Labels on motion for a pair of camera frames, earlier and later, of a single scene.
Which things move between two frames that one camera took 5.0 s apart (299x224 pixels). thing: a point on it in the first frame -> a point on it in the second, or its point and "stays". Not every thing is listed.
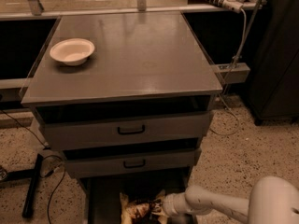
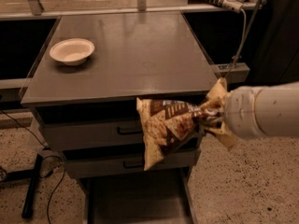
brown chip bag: x=141 y=211 -> x=164 y=124
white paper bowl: x=72 y=51 stays
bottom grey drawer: x=102 y=194 stays
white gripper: x=170 y=204 -> x=241 y=112
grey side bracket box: x=234 y=73 stays
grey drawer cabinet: x=128 y=98 stays
